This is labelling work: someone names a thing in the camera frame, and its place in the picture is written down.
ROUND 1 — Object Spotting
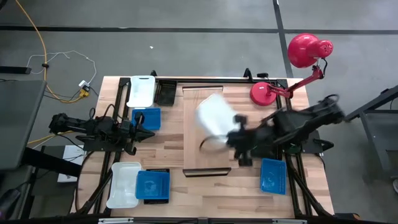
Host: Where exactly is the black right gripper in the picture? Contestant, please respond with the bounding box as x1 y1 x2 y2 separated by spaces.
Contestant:
226 114 262 167

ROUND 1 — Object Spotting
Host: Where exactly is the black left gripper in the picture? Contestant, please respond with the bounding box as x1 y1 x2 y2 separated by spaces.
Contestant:
119 112 155 156

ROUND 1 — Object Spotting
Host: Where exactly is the blue plastic basket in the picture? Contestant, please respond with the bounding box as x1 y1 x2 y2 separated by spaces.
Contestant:
131 107 162 131
135 170 171 200
259 157 287 196

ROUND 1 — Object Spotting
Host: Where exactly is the black plastic basket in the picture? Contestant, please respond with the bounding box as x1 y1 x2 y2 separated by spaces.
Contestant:
142 168 171 205
154 79 178 107

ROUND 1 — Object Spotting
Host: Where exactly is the white paper box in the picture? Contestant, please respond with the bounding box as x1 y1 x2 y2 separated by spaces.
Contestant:
57 144 86 184

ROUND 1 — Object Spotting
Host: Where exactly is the black power strip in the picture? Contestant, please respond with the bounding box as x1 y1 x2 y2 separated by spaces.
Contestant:
0 66 32 75

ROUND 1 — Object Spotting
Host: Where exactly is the black-framed grey desk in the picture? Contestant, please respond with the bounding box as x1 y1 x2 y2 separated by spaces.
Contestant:
343 84 398 181

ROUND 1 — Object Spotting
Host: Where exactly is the wooden shelf with black frame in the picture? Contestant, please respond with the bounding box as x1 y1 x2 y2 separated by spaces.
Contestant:
182 85 233 178

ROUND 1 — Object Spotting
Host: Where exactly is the black aluminium table frame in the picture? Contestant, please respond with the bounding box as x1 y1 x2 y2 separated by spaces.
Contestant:
74 76 335 218

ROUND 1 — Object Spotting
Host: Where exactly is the white cable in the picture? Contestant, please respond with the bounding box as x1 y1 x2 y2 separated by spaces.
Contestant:
26 50 97 86

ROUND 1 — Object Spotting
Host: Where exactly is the yellow cable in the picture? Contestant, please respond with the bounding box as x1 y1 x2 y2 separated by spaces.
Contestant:
27 130 75 146
14 0 91 104

